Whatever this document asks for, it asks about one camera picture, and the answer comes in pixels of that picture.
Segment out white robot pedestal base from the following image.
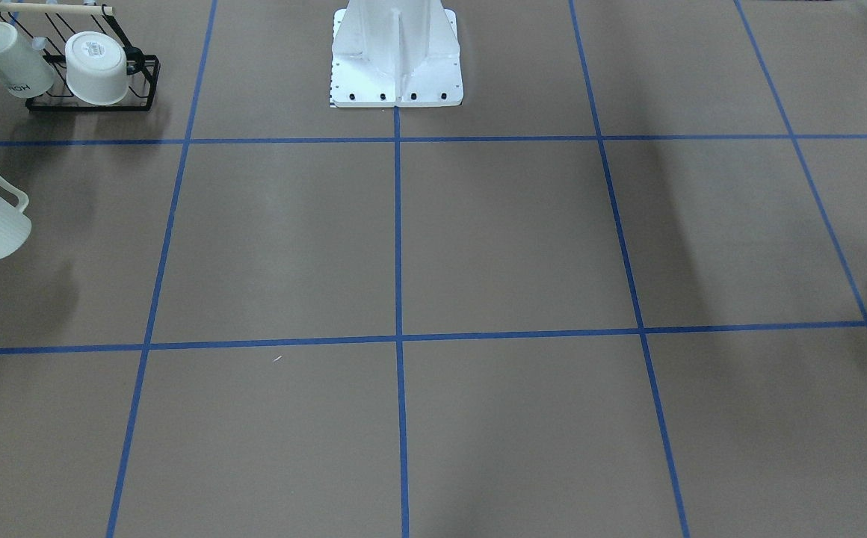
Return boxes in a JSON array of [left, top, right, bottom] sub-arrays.
[[329, 1, 464, 108]]

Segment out white HOME mug on rack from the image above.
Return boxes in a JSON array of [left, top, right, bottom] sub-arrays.
[[0, 22, 55, 99]]

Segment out black wire mug rack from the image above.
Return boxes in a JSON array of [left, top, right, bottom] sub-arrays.
[[0, 1, 161, 112]]

